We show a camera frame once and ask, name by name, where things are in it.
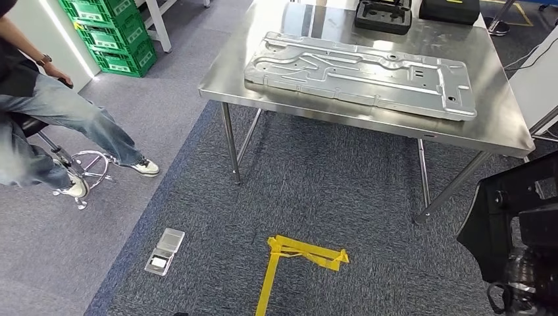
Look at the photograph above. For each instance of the yellow floor tape strip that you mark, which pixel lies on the yellow floor tape strip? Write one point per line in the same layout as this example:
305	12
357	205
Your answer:
305	252

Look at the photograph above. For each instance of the black plastic plate bracket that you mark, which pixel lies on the black plastic plate bracket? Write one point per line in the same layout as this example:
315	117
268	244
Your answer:
488	226

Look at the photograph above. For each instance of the wristwatch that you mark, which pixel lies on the wristwatch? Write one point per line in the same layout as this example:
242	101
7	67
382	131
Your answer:
43	60

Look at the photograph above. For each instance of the person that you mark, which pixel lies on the person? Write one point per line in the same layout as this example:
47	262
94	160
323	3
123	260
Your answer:
65	104

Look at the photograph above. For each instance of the stainless steel workbench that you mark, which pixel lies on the stainless steel workbench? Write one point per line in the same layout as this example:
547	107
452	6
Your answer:
492	126

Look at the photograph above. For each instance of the stamped sheet metal panel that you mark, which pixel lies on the stamped sheet metal panel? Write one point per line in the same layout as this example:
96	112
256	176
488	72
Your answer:
348	74

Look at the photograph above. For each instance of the silver floor socket box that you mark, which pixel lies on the silver floor socket box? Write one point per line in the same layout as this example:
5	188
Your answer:
170	242

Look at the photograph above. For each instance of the chrome stanchion post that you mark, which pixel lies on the chrome stanchion post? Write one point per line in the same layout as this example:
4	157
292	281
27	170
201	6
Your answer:
499	28

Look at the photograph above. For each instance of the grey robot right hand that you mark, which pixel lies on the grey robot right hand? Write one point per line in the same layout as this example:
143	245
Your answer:
521	266

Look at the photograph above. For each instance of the chrome swivel stool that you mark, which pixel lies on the chrome swivel stool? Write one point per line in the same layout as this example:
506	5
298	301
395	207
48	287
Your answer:
35	124

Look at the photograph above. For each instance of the white furniture panel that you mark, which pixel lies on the white furniture panel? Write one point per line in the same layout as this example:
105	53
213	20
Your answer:
536	91

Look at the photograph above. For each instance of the black foam tray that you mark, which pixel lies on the black foam tray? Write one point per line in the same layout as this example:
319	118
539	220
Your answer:
362	24

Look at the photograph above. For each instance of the white table frame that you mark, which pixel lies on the white table frame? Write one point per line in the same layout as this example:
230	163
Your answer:
159	26

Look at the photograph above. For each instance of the black carrying case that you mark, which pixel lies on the black carrying case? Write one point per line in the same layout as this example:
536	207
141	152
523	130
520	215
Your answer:
449	13

